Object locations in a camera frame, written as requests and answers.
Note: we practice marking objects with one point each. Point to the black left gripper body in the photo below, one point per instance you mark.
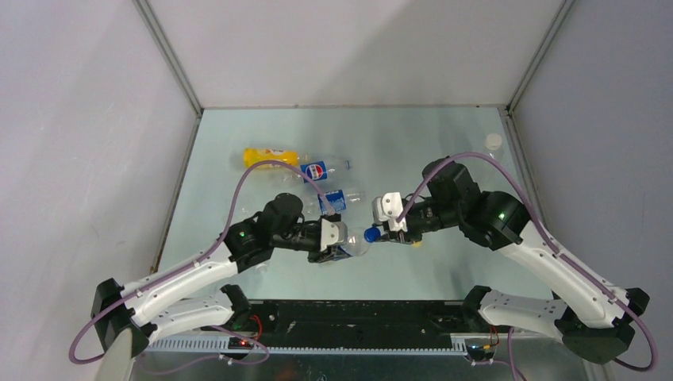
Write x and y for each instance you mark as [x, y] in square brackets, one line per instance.
[302, 239]

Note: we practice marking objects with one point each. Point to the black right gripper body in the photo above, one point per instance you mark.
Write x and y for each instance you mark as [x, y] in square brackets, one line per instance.
[424, 217]

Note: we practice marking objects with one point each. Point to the clear bottle blue label front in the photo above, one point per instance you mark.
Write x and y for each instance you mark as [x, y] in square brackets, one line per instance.
[356, 244]

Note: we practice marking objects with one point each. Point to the clear bottle blue label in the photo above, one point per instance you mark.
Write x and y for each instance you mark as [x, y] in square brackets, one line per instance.
[356, 244]
[337, 200]

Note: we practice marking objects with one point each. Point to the blue bottle cap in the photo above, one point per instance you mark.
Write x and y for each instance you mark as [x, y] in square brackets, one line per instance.
[371, 234]

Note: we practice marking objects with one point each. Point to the clear bottle without label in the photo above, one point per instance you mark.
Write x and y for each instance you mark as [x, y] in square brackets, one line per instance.
[496, 155]

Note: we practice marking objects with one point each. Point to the white bottle cap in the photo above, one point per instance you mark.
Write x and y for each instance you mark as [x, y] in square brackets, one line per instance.
[493, 141]

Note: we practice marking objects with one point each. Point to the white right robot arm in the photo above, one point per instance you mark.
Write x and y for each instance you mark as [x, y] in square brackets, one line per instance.
[592, 317]

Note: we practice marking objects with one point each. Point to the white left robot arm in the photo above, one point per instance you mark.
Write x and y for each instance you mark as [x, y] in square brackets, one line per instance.
[163, 304]

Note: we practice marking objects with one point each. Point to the clear bottle blue label middle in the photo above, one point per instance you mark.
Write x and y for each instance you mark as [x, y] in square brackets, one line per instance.
[337, 200]

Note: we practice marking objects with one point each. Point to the clear Pepsi label bottle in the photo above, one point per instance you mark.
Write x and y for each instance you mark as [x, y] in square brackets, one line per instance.
[323, 168]

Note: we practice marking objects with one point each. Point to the yellow label bottle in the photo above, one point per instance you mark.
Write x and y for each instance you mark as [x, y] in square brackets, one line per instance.
[253, 156]

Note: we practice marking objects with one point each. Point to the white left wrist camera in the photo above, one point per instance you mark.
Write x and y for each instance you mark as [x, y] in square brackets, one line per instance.
[333, 234]

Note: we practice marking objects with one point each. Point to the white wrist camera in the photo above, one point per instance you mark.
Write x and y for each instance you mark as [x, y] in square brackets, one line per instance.
[387, 210]
[333, 234]

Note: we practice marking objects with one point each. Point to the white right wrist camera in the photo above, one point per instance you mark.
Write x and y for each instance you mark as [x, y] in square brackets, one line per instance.
[387, 210]

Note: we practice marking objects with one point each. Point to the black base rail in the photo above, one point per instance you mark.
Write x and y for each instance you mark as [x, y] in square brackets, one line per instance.
[400, 324]

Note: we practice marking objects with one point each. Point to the white cable duct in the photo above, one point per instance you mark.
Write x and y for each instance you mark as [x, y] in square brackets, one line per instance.
[225, 344]

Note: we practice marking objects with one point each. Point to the aluminium corner post right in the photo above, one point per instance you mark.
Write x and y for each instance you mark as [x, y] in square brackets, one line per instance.
[543, 48]

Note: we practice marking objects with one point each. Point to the aluminium corner post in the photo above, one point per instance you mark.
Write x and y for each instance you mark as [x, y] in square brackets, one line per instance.
[162, 41]
[543, 48]

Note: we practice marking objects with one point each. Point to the aluminium corner post left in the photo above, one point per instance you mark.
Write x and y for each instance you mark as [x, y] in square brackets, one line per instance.
[162, 41]

